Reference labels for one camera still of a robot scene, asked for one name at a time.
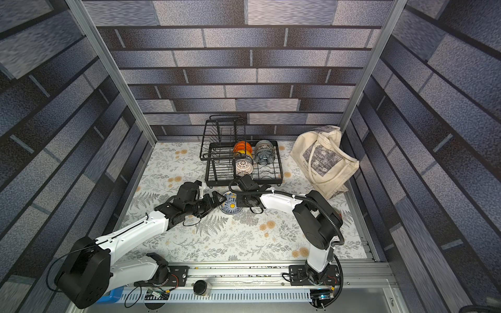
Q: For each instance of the beige canvas tote bag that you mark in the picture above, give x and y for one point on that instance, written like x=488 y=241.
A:
x=319 y=155

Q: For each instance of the green circuit board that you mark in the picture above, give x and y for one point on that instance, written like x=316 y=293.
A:
x=321 y=295

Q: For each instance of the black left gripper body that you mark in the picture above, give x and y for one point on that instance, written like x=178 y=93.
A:
x=200 y=207

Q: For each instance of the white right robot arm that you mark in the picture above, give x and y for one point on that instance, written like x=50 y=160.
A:
x=318 y=220

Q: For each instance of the black wire dish rack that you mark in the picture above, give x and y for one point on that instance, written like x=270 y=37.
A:
x=221 y=134

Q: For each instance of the black speckled ceramic bowl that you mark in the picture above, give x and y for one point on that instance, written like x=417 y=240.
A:
x=264 y=144

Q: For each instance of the dark grey-blue ceramic bowl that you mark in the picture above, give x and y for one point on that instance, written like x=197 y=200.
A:
x=265 y=155

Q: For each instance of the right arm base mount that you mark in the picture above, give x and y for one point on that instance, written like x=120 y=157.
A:
x=304 y=275

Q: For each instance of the orange plastic bowl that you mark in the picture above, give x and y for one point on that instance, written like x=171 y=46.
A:
x=243 y=147

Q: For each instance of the white lattice pattern bowl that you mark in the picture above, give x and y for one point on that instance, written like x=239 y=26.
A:
x=244 y=167

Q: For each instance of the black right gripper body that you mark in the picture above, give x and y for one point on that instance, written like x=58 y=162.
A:
x=241 y=199

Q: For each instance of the blue yellow patterned bowl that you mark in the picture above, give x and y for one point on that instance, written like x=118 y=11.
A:
x=229 y=207

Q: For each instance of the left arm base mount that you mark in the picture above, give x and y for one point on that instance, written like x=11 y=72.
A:
x=176 y=274

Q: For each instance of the blue tape dispenser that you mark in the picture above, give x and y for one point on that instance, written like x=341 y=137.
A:
x=111 y=297

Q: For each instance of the floral patterned table mat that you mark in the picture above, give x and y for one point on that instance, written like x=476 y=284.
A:
x=248 y=235

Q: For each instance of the black round knob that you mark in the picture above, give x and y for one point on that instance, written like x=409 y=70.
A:
x=201 y=288

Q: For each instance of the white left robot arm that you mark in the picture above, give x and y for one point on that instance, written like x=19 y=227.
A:
x=93 y=266

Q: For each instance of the white slotted cable duct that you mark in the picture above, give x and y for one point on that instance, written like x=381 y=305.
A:
x=222 y=296

